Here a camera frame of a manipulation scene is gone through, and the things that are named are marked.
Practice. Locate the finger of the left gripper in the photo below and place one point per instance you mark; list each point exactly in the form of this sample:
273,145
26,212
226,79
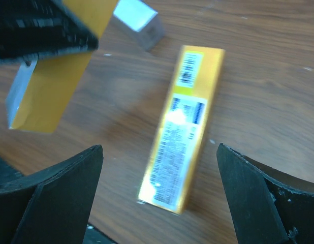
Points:
33,30

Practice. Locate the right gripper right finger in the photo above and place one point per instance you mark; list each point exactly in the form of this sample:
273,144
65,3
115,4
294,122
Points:
266,205

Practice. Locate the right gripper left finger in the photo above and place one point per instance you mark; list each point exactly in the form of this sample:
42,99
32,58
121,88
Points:
52,205

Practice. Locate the white R.O toothpaste box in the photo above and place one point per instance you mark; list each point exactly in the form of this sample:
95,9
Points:
41,91

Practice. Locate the orange toothpaste box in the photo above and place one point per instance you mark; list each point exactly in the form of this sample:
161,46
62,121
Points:
180,133

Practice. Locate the silver toothpaste box left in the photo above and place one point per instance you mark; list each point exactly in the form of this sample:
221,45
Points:
139,21

